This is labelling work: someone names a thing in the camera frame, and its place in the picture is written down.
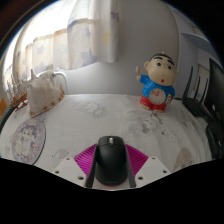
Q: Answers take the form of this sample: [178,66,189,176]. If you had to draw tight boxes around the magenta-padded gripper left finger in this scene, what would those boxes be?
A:
[51,143,100,189]

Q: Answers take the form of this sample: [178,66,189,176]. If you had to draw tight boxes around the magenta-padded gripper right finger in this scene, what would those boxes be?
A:
[124,143,172,189]

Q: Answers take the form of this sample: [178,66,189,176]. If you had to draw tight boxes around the black computer mouse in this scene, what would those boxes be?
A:
[94,135,129,187]

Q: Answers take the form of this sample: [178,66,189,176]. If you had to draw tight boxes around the round purple printed mouse pad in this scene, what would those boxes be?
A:
[10,118,47,165]

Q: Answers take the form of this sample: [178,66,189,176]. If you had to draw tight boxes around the white printed tablecloth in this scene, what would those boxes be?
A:
[0,93,214,191]

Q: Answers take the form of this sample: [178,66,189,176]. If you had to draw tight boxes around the black device under monitor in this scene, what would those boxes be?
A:
[205,119,224,160]

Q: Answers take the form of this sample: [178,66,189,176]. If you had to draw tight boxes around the black router with antennas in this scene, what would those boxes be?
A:
[182,65,212,118]

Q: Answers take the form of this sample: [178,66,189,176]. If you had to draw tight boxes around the large white conch shell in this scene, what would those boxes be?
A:
[26,68,66,118]

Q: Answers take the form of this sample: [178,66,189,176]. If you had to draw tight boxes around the cartoon boy figurine clock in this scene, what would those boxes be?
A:
[136,52,179,113]

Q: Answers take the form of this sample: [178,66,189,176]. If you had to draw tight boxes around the orange wooden chair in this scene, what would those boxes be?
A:
[0,97,8,118]

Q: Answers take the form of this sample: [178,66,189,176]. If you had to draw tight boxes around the black monitor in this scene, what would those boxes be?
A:
[203,58,224,123]

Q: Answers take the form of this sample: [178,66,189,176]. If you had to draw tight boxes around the sheer star-print curtain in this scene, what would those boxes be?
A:
[3,0,120,82]

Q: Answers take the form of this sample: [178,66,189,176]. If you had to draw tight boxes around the white wall shelf unit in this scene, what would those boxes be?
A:
[179,13,224,98]

